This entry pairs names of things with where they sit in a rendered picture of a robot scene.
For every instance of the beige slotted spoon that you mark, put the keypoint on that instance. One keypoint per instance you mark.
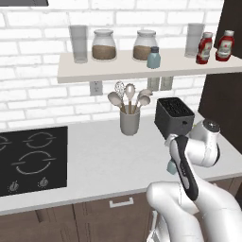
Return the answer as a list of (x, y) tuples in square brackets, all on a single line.
[(129, 93)]

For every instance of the grey utensil pot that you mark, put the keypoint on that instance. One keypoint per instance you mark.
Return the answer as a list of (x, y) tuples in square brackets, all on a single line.
[(129, 123)]

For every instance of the black toaster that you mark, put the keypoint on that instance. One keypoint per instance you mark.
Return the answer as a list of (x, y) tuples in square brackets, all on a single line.
[(171, 119)]

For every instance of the white wall outlet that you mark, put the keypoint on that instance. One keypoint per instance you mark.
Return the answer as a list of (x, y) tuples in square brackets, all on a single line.
[(166, 83), (153, 84), (96, 88)]

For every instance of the beige wooden spoon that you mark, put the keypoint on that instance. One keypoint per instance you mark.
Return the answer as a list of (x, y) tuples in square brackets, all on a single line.
[(115, 99), (145, 92), (143, 101)]

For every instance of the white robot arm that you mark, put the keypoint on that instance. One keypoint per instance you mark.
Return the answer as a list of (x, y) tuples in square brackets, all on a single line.
[(176, 204)]

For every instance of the brown cupboard door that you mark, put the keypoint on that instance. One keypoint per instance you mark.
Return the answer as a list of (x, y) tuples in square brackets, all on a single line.
[(231, 185), (34, 228)]

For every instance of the white wall shelf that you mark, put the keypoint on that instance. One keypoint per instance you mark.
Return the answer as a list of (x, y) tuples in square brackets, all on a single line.
[(126, 71)]

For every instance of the dark range hood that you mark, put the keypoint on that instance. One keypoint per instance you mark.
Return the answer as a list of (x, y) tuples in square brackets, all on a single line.
[(23, 2)]

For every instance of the brown drawer front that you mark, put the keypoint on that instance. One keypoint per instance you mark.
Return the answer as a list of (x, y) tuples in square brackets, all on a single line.
[(113, 223)]

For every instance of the red condiment bottle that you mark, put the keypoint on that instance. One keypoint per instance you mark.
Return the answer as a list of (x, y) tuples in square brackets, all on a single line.
[(204, 48), (225, 47)]

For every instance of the grey hob knob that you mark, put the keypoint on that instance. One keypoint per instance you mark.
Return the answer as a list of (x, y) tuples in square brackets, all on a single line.
[(43, 182), (13, 186)]

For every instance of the beige perforated skimmer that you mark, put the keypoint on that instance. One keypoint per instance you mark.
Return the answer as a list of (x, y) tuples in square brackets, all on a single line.
[(119, 88)]

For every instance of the tall clear glass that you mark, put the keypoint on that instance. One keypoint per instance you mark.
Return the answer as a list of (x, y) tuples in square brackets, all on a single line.
[(193, 41), (78, 44)]

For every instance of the glass jar with brown contents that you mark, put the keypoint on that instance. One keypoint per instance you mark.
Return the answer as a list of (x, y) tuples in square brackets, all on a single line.
[(141, 47), (104, 47)]

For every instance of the dark brown tall cabinet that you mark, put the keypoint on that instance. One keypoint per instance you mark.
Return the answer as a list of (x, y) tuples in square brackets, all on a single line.
[(223, 104)]

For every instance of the pale teal shaker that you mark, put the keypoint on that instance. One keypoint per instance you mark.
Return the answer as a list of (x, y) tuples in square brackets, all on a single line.
[(171, 167), (153, 60)]

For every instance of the black hob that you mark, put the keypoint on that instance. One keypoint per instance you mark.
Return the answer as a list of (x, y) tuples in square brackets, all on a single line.
[(33, 160)]

